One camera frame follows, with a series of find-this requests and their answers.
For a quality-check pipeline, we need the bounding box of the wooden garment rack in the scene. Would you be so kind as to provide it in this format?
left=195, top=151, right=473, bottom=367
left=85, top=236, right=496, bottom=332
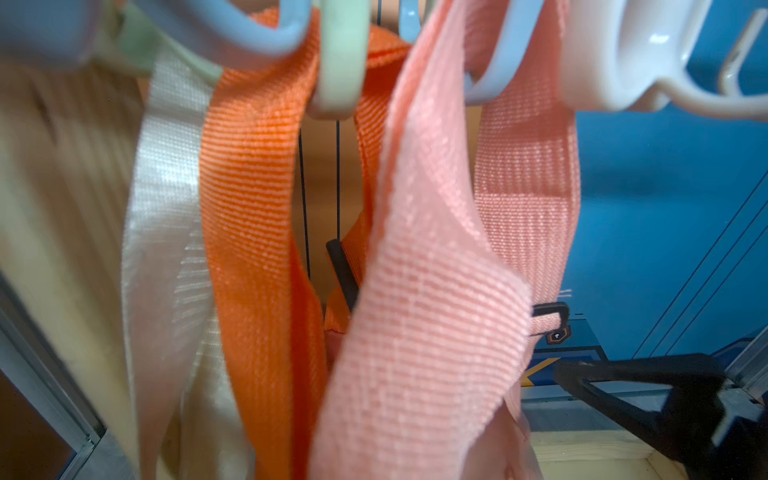
left=0, top=59, right=691, bottom=480

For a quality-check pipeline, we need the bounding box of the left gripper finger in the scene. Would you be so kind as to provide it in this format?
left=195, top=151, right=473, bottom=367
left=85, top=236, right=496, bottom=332
left=554, top=354, right=767, bottom=479

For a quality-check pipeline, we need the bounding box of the beige sling bag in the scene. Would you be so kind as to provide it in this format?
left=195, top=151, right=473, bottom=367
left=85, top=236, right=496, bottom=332
left=121, top=47, right=254, bottom=479

